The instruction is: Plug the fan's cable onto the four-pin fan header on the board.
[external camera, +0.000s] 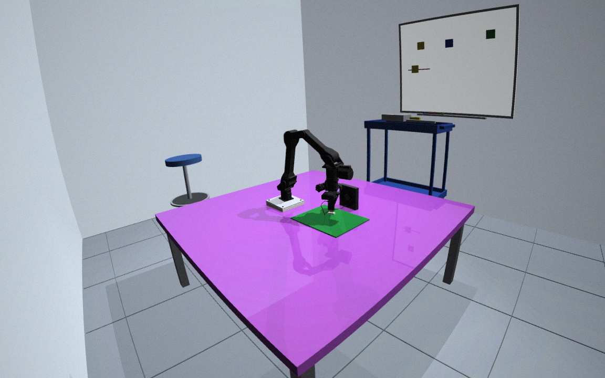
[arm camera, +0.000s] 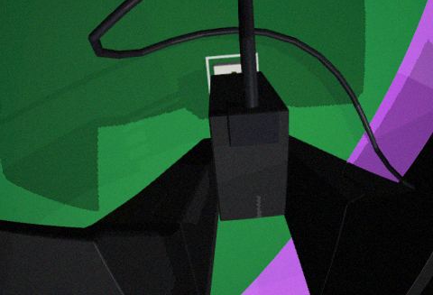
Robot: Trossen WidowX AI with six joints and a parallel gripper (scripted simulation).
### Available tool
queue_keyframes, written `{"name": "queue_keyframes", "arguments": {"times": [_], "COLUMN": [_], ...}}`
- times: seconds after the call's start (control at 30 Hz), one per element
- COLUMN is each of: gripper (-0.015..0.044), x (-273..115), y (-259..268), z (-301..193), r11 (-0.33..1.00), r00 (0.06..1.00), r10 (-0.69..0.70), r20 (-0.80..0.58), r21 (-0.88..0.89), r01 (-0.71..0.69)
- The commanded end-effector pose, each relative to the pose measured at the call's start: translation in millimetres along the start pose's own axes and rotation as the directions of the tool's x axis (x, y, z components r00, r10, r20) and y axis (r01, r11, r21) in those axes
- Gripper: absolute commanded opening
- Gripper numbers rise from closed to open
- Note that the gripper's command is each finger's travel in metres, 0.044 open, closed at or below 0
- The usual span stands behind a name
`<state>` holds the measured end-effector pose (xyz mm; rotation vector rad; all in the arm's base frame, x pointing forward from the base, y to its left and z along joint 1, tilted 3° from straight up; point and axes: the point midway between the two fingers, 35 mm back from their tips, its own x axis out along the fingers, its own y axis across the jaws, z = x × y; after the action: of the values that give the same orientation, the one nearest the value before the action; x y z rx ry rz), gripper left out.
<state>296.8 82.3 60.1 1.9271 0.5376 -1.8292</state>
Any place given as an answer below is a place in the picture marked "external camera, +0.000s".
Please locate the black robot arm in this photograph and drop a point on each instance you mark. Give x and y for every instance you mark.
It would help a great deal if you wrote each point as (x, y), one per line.
(328, 155)

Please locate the green circuit board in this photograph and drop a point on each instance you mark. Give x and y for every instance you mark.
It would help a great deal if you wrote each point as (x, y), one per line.
(334, 223)

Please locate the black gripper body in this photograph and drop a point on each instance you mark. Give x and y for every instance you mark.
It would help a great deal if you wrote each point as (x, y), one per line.
(333, 187)

